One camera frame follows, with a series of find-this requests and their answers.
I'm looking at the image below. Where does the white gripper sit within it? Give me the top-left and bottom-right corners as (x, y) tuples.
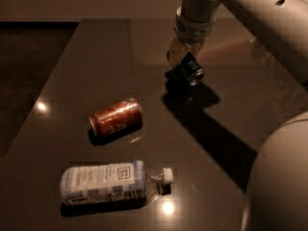
(167, 7), (215, 68)

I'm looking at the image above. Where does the blue pepsi can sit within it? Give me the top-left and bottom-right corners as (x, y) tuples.
(176, 52), (204, 87)

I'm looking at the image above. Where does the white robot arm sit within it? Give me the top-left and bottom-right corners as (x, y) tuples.
(167, 0), (308, 231)

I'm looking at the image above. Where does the red soda can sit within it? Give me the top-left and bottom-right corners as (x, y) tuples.
(89, 98), (142, 137)

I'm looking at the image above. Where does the clear plastic water bottle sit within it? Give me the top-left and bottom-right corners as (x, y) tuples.
(60, 161), (173, 206)

